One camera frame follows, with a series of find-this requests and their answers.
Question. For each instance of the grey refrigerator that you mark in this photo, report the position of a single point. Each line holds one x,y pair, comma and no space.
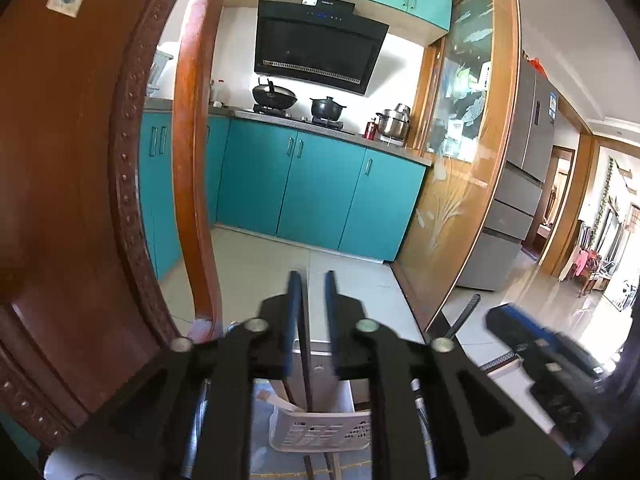
525,160

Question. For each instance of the green wall garland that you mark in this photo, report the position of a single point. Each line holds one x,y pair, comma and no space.
607,190

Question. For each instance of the wooden framed glass sliding door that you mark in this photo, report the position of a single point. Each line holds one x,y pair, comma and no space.
465,160

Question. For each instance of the white plastic utensil basket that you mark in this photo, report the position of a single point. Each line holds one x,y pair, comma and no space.
320,430

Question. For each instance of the blue patterned cloth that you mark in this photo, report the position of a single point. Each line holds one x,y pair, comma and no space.
280,467

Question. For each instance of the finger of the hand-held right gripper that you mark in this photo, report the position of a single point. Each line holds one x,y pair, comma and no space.
525,332

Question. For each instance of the steel stock pot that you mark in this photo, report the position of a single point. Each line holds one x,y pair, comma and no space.
395,125

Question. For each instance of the white dish rack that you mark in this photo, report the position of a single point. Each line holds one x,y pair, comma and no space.
161,72

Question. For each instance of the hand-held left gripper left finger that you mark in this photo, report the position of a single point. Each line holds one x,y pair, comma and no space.
295,310

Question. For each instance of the dark brown chopstick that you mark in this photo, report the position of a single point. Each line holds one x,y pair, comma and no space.
305,370

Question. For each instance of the black chopstick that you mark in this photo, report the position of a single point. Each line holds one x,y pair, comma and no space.
465,315

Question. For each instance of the red thermos bottle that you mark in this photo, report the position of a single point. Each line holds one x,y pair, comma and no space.
370,130

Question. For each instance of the black wok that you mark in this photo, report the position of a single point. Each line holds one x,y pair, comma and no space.
274,95

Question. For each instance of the pink covered chair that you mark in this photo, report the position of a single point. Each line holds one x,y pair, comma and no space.
587,267

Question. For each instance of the carved wooden chair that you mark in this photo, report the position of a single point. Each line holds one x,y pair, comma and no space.
65,160

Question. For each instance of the black cooking pot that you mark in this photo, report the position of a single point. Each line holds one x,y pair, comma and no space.
327,108

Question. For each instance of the black gas stove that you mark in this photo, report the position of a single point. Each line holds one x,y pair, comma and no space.
300,117

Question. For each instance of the teal kitchen base cabinets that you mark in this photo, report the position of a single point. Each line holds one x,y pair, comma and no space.
320,185

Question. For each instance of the black range hood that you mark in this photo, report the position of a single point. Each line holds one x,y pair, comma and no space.
320,45

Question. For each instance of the wooden door frame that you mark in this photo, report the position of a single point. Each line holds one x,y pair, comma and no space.
560,200

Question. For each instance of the grey kitchen countertop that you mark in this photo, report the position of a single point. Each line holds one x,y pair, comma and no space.
395,151

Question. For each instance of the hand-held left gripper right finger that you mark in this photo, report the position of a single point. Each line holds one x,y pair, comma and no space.
331,310

